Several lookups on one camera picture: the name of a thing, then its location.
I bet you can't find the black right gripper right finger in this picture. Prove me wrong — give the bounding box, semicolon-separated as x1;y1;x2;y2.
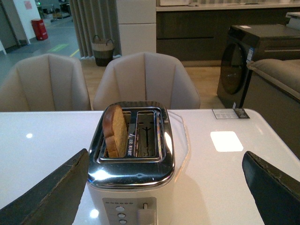
242;151;300;225

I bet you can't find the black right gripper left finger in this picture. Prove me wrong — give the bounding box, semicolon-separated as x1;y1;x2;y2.
0;149;89;225

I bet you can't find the slice of brown bread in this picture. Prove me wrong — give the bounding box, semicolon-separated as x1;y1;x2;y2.
102;105;128;158

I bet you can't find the white chrome toaster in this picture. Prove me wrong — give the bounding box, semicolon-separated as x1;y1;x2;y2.
88;101;175;225

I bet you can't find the table label card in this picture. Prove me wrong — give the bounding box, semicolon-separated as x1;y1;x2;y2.
212;108;250;120

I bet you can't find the grey sofa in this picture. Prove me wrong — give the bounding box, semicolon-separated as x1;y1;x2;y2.
243;59;300;157

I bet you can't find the beige chair on left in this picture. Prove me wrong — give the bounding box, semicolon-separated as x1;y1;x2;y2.
0;53;91;112

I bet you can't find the beige chair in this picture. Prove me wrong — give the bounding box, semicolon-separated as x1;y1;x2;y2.
0;53;91;112
93;52;201;111

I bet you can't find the beige chair on right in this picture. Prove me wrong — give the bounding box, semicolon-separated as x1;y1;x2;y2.
93;52;201;111

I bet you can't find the dark washing machine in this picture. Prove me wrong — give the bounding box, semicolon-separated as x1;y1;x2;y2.
216;23;300;109

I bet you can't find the red bin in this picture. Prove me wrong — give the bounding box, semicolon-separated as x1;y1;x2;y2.
31;19;48;41

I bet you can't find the dark kitchen counter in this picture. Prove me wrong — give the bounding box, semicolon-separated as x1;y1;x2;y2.
156;0;300;65

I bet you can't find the grey curtain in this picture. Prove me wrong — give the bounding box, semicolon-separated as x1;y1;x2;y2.
69;0;121;58

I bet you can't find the white tall cabinet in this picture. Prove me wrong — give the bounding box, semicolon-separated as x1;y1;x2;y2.
116;0;157;56

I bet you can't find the white microwave oven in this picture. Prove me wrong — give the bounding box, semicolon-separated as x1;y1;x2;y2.
159;0;191;7

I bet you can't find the white toaster power cable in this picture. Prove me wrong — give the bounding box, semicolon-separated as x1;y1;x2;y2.
167;111;189;179

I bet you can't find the woven basket with handles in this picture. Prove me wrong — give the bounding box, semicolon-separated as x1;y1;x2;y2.
91;35;114;67

